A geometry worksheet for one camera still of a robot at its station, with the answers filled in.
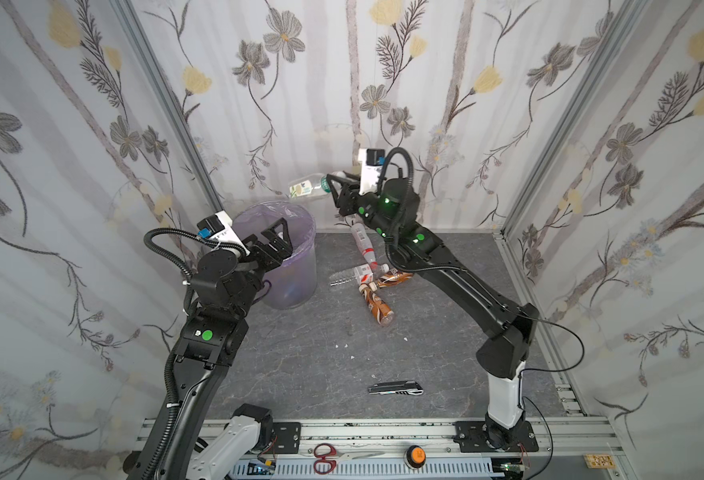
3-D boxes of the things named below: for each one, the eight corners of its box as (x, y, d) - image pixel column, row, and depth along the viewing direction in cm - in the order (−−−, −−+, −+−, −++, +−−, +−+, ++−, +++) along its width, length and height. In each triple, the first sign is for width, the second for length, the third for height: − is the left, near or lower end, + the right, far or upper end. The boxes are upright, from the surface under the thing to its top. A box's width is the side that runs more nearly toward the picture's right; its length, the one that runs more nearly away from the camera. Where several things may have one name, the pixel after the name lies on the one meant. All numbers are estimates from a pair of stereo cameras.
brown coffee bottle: (378, 329, 95) (379, 321, 91) (358, 290, 104) (358, 282, 100) (393, 323, 96) (395, 315, 92) (372, 285, 106) (373, 277, 102)
